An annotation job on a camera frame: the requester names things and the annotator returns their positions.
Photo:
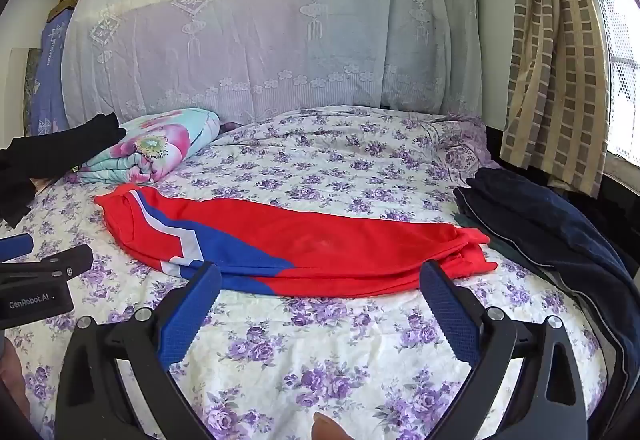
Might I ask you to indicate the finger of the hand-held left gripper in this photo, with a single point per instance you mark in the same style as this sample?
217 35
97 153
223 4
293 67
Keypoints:
15 247
60 262

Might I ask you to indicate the window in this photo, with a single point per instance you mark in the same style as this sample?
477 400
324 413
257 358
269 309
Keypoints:
620 45

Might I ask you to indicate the person's right hand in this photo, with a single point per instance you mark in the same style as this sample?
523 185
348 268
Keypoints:
327 430

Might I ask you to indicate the black clothing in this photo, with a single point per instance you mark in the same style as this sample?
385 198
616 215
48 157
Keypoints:
45 155

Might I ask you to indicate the dark navy clothing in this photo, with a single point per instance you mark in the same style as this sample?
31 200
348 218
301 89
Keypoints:
545 220

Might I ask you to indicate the beige checked curtain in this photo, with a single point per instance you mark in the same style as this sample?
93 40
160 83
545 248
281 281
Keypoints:
555 60

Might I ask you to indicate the white edged patterned panel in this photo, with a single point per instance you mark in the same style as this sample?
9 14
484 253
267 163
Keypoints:
32 80

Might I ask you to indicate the red blue white jersey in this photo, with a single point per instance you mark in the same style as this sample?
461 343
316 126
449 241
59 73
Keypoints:
325 240

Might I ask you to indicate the blue printed cloth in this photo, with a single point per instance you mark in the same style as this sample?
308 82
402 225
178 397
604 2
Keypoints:
50 70

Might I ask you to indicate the teal floral folded blanket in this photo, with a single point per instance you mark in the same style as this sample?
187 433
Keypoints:
150 145

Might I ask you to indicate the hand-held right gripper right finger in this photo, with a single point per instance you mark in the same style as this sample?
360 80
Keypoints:
450 315

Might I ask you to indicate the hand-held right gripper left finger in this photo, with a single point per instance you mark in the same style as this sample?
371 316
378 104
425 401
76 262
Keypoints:
187 315

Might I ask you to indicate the purple patterned pillow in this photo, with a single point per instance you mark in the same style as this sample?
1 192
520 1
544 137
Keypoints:
465 150

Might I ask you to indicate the white lace headboard cover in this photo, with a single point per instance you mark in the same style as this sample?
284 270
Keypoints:
250 20

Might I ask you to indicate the purple floral bed sheet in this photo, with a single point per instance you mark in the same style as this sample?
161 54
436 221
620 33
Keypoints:
310 350

